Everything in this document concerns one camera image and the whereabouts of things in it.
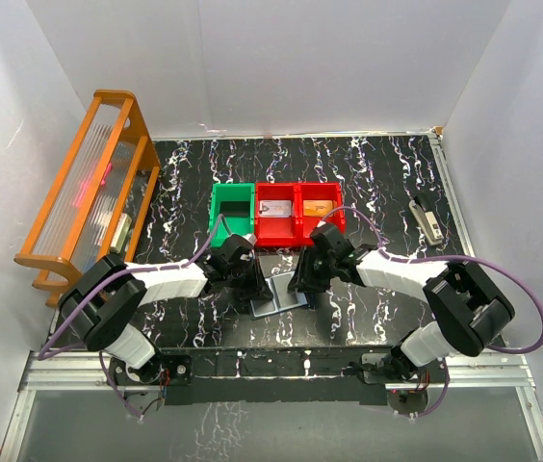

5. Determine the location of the dark grey credit card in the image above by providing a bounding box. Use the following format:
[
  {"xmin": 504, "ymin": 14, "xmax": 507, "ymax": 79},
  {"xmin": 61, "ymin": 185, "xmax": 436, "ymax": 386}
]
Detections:
[{"xmin": 271, "ymin": 272, "xmax": 308, "ymax": 312}]

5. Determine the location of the green plastic bin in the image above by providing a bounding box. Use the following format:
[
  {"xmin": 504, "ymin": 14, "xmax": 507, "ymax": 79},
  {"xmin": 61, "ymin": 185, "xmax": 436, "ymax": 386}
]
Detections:
[{"xmin": 209, "ymin": 183, "xmax": 255, "ymax": 236}]

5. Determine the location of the red double plastic bin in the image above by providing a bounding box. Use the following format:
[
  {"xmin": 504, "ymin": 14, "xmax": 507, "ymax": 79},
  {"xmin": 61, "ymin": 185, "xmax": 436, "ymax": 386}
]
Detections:
[{"xmin": 254, "ymin": 182, "xmax": 343, "ymax": 248}]

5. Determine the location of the black silver stapler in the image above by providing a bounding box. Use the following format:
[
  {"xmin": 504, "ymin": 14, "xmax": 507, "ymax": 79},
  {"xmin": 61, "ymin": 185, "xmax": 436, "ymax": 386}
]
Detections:
[{"xmin": 408, "ymin": 193, "xmax": 444, "ymax": 246}]

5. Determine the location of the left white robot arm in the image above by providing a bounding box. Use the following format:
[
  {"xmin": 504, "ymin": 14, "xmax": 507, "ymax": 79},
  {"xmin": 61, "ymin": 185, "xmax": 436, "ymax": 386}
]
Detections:
[{"xmin": 59, "ymin": 234, "xmax": 272, "ymax": 374}]

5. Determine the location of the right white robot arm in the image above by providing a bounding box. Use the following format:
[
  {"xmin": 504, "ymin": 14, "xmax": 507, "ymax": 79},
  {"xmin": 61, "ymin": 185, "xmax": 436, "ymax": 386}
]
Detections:
[{"xmin": 288, "ymin": 223, "xmax": 515, "ymax": 380}]

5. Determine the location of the orange credit card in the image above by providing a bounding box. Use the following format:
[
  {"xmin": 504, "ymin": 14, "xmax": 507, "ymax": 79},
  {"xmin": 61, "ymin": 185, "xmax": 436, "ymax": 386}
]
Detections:
[{"xmin": 302, "ymin": 199, "xmax": 337, "ymax": 218}]

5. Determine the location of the silver credit card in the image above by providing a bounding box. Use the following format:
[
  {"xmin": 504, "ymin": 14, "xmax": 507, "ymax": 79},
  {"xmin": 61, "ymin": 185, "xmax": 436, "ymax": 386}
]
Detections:
[{"xmin": 258, "ymin": 199, "xmax": 294, "ymax": 218}]

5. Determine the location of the white eraser box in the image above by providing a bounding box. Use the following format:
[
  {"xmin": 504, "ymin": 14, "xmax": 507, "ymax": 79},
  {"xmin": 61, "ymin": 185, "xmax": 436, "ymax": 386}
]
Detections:
[{"xmin": 109, "ymin": 213, "xmax": 132, "ymax": 253}]

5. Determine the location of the wooden shelf rack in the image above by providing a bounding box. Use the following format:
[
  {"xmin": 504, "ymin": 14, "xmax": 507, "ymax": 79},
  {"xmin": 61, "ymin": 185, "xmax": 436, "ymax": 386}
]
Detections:
[{"xmin": 13, "ymin": 90, "xmax": 161, "ymax": 308}]

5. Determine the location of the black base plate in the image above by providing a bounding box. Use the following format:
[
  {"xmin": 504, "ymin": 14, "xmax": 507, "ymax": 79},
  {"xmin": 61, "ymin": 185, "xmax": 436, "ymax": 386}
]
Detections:
[{"xmin": 109, "ymin": 346, "xmax": 447, "ymax": 410}]

